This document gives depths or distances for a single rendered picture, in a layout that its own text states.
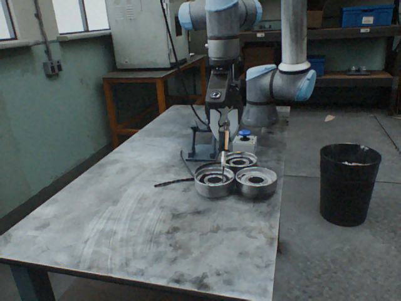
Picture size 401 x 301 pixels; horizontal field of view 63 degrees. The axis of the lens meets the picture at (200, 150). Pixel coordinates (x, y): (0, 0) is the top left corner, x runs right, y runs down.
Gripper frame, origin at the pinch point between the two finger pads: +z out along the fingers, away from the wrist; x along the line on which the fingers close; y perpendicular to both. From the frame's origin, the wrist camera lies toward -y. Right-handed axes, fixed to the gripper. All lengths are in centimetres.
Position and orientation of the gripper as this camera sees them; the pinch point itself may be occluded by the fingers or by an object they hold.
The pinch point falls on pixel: (224, 137)
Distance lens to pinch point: 85.8
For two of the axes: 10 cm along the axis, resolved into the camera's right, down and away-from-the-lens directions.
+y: 2.2, -3.9, 9.0
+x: -9.7, -0.3, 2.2
